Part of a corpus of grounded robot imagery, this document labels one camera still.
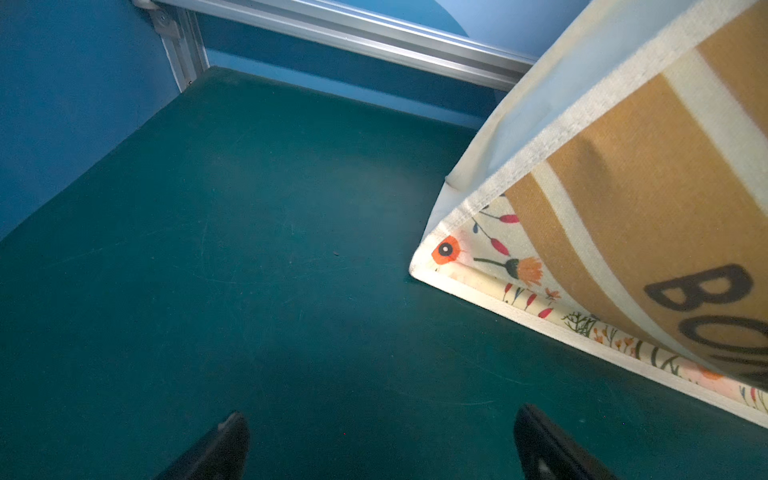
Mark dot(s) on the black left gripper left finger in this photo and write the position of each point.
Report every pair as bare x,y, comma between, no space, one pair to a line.
219,454

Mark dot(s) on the aluminium left frame post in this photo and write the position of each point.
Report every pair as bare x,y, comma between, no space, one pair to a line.
181,37

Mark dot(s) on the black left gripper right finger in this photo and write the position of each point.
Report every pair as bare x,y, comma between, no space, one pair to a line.
546,451

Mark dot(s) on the cream floral canvas bag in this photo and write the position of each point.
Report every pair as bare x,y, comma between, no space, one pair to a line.
616,198

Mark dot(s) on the aluminium back frame rail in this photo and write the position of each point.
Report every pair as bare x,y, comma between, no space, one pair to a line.
375,35

